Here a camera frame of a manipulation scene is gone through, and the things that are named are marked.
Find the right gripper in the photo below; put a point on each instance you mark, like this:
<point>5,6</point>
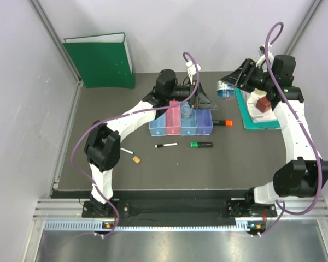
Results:
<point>236,78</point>

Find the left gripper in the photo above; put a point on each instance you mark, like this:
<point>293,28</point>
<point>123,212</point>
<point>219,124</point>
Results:
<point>199,100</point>

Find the blue gel jar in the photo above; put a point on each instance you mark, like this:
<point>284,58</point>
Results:
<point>225,91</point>

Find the clear paperclip jar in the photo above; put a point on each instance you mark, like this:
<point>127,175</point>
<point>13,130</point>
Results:
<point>186,111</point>

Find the light blue drawer box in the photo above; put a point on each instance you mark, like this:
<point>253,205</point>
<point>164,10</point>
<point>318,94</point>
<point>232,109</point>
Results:
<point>188,126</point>

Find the pink drawer box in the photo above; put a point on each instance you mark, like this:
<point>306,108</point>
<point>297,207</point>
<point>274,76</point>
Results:
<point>173,119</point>

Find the blue end drawer box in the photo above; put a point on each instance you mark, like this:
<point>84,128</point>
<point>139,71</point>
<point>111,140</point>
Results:
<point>157,127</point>

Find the purple drawer box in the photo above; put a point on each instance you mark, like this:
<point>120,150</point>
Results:
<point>204,122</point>

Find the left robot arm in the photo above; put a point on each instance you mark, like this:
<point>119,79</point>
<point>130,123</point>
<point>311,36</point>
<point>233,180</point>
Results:
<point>103,144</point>

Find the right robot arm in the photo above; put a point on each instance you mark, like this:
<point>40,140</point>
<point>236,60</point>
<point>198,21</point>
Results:
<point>305,172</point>

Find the orange highlighter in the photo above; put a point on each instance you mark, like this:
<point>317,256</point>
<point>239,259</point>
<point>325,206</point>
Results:
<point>222,122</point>

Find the red brown box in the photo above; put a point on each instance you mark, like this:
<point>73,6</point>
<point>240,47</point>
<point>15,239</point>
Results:
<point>263,105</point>

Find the green highlighter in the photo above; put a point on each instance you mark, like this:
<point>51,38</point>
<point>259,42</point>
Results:
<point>201,144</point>

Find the teal tray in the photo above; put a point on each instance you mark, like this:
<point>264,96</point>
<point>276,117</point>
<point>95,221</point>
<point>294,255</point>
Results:
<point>247,122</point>

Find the black white marker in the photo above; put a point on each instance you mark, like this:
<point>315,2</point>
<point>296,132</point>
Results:
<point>166,145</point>

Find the small yellow eraser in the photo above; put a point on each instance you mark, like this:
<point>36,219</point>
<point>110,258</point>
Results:
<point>136,159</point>

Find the blue white pen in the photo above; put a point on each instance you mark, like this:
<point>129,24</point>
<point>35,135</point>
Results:
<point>127,151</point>

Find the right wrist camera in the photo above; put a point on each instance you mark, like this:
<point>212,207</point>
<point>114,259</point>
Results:
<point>261,63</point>

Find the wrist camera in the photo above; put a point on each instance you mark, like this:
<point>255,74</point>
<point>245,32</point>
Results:
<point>261,63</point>
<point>192,69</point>

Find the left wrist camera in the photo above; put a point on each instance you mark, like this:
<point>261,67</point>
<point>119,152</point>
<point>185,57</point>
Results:
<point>192,69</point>

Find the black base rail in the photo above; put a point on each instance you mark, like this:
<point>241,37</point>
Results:
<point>186,212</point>

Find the green ring binder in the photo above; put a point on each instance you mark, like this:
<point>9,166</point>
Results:
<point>102,60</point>

